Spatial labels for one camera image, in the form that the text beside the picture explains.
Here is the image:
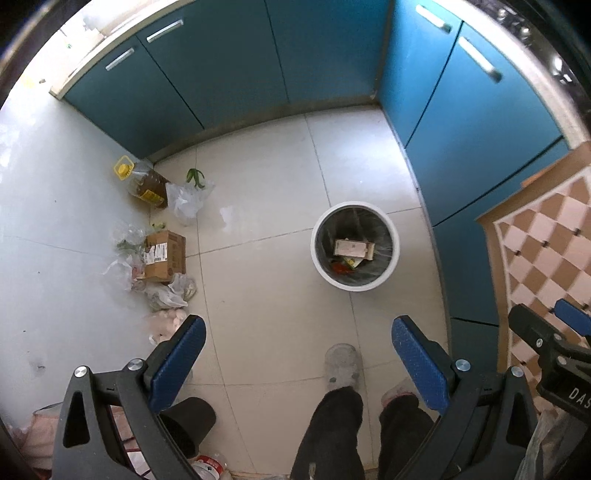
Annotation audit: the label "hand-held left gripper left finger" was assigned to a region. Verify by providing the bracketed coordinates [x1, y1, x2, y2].
[52, 315, 207, 480]

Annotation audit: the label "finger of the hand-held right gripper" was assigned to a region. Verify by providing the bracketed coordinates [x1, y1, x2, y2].
[508, 304, 573, 365]
[554, 298, 591, 339]

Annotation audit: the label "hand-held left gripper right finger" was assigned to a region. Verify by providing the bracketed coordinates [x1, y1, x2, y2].
[391, 315, 541, 480]

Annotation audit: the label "white trash bin black liner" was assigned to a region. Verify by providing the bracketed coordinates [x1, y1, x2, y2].
[311, 202, 400, 293]

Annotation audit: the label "grey slipper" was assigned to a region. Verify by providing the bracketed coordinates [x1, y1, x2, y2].
[324, 343, 362, 391]
[382, 377, 419, 408]

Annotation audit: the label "pink plastic bag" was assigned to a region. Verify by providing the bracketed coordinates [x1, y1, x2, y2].
[147, 307, 189, 345]

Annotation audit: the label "clear bag with vegetables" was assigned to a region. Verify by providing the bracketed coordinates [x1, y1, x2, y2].
[145, 273, 199, 311]

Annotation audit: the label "black plastic bucket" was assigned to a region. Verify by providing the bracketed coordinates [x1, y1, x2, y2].
[159, 397, 217, 460]

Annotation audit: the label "person's right leg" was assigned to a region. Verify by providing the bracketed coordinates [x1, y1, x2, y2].
[379, 395, 435, 480]

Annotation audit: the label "grey plastic bag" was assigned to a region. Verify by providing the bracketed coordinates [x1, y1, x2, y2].
[514, 410, 591, 480]

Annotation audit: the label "checked brown pink mat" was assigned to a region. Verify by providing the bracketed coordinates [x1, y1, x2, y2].
[493, 166, 591, 370]

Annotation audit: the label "checkered brown white board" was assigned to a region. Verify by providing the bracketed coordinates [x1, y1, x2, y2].
[475, 140, 591, 384]

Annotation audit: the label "blue cabinet door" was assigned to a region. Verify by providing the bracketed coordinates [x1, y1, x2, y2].
[62, 36, 206, 160]
[265, 0, 394, 106]
[379, 0, 465, 149]
[431, 138, 572, 325]
[404, 22, 565, 228]
[136, 0, 291, 131]

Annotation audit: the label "brown cardboard box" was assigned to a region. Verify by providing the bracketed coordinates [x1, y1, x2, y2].
[137, 230, 187, 285]

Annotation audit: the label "red white plastic bottle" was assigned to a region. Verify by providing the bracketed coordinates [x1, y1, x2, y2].
[191, 455, 228, 480]

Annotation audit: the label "crumpled clear plastic bags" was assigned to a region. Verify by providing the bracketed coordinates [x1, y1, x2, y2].
[102, 222, 149, 292]

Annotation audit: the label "beige carton box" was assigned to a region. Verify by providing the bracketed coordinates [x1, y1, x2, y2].
[333, 238, 376, 260]

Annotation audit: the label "clear plastic bag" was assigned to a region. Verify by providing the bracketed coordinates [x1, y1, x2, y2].
[165, 178, 216, 227]

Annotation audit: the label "pale pink bag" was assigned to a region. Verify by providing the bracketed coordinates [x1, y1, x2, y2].
[20, 404, 64, 470]

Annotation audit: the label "oil bottle yellow cap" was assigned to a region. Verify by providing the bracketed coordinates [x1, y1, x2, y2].
[113, 155, 171, 210]

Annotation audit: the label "dark stovetop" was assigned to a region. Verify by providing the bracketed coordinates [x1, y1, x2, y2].
[489, 0, 589, 97]

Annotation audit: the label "beige countertop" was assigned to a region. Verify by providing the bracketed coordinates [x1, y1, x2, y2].
[48, 0, 197, 99]

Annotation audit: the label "silver cabinet handle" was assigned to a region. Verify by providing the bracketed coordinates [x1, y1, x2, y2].
[415, 4, 452, 33]
[105, 48, 135, 71]
[458, 36, 503, 83]
[146, 19, 184, 44]

